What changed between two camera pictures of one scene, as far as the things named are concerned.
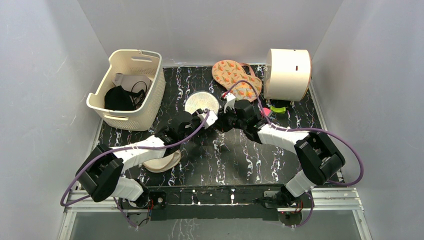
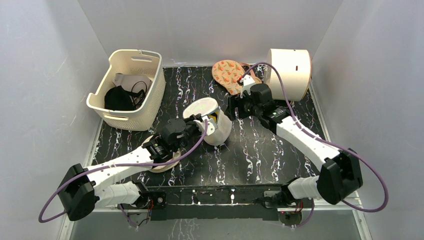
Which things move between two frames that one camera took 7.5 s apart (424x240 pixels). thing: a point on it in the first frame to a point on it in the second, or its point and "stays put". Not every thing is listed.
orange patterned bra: [228, 73] stays put
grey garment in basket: [133, 83] stays put
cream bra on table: [164, 164] stays put
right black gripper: [224, 117] to [238, 108]
